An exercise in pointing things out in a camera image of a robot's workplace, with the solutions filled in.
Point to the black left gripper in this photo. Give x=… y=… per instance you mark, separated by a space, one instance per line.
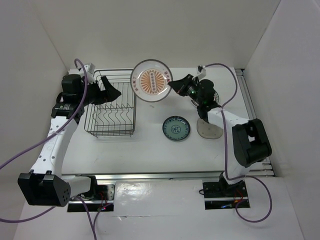
x=110 y=94

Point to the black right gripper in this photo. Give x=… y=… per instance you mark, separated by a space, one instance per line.
x=180 y=86

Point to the orange sunburst white plate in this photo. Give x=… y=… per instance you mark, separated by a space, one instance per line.
x=150 y=80

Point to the green red rimmed white plate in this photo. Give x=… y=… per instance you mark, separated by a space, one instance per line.
x=216 y=98

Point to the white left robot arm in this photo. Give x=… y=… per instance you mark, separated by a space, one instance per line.
x=43 y=185

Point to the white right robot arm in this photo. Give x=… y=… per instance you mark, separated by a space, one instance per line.
x=246 y=141

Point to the blue patterned small plate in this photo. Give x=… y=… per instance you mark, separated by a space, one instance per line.
x=176 y=128

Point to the clear glass square plate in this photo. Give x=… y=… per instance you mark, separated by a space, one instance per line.
x=208 y=131

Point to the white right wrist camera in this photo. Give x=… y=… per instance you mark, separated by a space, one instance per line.
x=201 y=72

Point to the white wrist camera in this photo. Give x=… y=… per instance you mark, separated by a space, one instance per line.
x=201 y=72
x=89 y=69

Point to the grey wire dish rack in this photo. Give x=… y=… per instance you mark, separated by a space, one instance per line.
x=116 y=118

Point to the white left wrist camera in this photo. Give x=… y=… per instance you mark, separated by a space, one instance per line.
x=89 y=69

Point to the aluminium front rail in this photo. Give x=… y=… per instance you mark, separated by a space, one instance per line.
x=113 y=177

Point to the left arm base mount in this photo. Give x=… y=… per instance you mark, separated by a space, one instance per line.
x=96 y=196

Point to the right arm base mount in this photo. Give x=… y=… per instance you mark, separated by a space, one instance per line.
x=220 y=196

